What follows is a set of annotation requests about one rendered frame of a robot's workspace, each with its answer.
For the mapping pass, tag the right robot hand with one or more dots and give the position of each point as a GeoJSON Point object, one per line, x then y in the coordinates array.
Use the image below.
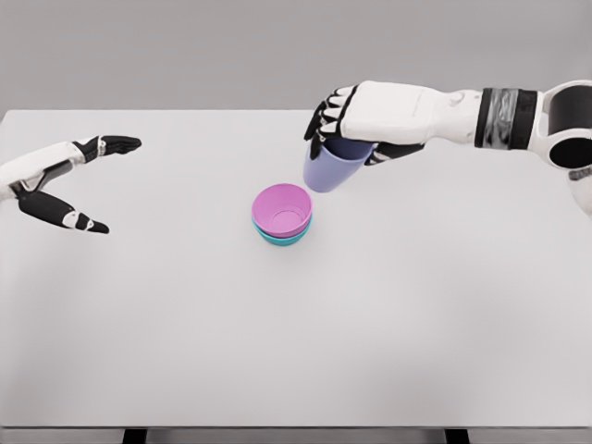
{"type": "Point", "coordinates": [393, 111]}

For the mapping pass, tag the teal plastic bowl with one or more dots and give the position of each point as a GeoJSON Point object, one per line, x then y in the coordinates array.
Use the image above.
{"type": "Point", "coordinates": [284, 238]}

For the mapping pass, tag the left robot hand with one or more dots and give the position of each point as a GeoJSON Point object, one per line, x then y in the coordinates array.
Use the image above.
{"type": "Point", "coordinates": [55, 159]}

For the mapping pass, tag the pink plastic bowl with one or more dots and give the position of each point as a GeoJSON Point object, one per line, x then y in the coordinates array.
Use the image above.
{"type": "Point", "coordinates": [281, 208]}

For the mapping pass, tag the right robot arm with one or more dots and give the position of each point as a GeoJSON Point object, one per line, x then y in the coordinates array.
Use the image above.
{"type": "Point", "coordinates": [513, 118]}

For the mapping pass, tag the lavender plastic cup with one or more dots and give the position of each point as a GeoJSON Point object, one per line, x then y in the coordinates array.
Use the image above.
{"type": "Point", "coordinates": [330, 166]}

